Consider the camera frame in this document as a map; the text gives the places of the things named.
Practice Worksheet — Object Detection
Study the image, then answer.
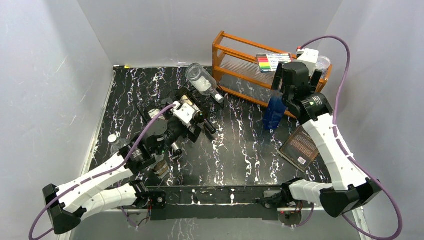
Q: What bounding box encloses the purple cable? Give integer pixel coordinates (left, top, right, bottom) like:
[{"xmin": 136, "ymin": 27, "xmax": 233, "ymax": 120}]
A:
[
  {"xmin": 28, "ymin": 103, "xmax": 176, "ymax": 240},
  {"xmin": 299, "ymin": 35, "xmax": 404, "ymax": 240}
]

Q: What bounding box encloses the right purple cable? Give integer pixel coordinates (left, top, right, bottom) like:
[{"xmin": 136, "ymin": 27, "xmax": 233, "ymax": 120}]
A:
[{"xmin": 299, "ymin": 35, "xmax": 404, "ymax": 240}]

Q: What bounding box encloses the orange wooden shelf rack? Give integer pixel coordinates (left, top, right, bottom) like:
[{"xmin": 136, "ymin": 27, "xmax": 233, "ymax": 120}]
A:
[{"xmin": 211, "ymin": 31, "xmax": 333, "ymax": 119}]

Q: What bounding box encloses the clear plastic jar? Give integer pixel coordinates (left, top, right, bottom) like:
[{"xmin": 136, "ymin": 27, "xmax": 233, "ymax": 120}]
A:
[{"xmin": 315, "ymin": 55, "xmax": 331, "ymax": 79}]

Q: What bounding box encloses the coloured marker pen set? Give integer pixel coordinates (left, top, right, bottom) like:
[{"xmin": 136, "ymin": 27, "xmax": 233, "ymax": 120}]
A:
[{"xmin": 256, "ymin": 53, "xmax": 293, "ymax": 73}]

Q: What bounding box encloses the black wire wine rack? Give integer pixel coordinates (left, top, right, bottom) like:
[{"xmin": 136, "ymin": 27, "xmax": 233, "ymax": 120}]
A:
[{"xmin": 141, "ymin": 87, "xmax": 209, "ymax": 129}]

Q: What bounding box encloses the large clear glass bottle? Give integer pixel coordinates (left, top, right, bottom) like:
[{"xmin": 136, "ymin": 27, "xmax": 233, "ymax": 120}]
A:
[{"xmin": 185, "ymin": 63, "xmax": 224, "ymax": 104}]

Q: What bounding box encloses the round clear glass bottle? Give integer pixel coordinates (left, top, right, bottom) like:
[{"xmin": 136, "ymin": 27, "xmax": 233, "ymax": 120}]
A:
[{"xmin": 107, "ymin": 134, "xmax": 130, "ymax": 156}]

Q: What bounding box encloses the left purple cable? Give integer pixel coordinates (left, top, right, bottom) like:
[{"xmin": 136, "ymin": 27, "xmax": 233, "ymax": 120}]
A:
[{"xmin": 28, "ymin": 103, "xmax": 176, "ymax": 240}]

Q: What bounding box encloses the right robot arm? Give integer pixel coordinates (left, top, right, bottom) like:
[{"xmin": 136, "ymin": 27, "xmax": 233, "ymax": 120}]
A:
[{"xmin": 274, "ymin": 61, "xmax": 382, "ymax": 218}]

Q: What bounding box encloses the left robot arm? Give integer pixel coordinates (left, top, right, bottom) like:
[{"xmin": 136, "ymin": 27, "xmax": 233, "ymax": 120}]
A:
[{"xmin": 42, "ymin": 104, "xmax": 206, "ymax": 235}]

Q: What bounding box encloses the square clear liquor bottle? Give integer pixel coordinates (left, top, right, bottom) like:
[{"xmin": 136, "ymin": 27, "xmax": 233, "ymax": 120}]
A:
[{"xmin": 149, "ymin": 155, "xmax": 170, "ymax": 179}]

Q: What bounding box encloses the dark olive wine bottle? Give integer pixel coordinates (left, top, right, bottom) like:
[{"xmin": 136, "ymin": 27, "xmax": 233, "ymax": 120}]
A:
[{"xmin": 176, "ymin": 93, "xmax": 217, "ymax": 135}]

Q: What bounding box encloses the brown book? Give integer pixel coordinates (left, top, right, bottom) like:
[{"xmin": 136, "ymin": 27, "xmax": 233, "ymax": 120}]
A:
[{"xmin": 277, "ymin": 126, "xmax": 319, "ymax": 173}]

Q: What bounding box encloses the blue glass bottle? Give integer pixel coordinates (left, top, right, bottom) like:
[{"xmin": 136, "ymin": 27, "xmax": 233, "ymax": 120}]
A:
[{"xmin": 262, "ymin": 91, "xmax": 287, "ymax": 130}]

